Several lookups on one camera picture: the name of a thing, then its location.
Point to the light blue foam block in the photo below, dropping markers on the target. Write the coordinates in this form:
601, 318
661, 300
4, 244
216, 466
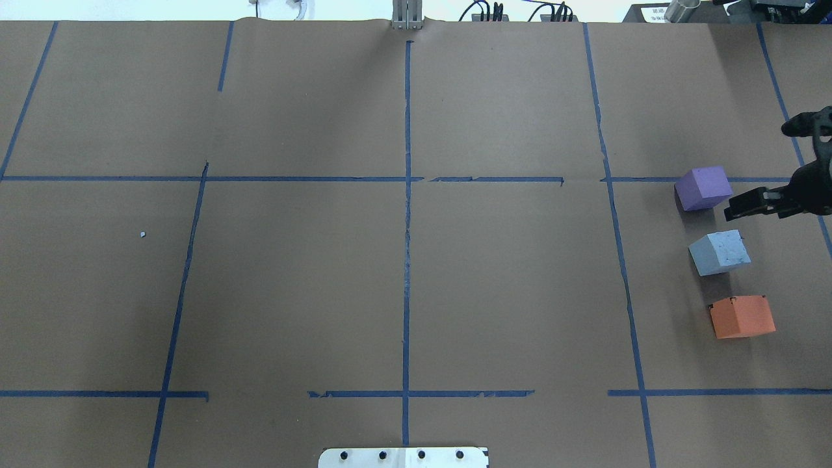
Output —
719, 252

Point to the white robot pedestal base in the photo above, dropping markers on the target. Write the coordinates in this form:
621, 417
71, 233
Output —
405, 457

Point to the aluminium frame post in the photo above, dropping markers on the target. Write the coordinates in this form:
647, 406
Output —
407, 15

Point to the purple foam block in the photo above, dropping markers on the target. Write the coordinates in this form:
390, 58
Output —
703, 188

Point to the orange foam block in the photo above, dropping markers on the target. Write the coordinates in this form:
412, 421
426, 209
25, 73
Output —
742, 316

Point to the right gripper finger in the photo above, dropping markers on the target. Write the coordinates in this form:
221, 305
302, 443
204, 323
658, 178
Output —
758, 201

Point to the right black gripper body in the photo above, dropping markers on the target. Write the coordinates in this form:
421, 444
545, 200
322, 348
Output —
815, 190

